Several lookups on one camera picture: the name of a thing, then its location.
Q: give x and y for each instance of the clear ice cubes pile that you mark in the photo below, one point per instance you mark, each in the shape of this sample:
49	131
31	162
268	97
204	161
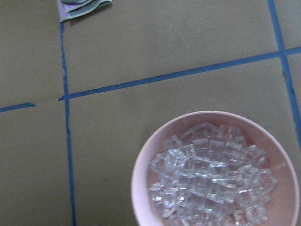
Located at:
209	176

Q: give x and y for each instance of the grey folded cloth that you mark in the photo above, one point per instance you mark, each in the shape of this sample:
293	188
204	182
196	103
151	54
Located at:
79	8

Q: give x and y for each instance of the pink bowl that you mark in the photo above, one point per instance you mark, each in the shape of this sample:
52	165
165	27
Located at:
285	205

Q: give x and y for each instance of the purple folded cloth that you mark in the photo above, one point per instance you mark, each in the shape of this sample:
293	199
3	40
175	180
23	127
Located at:
63	10

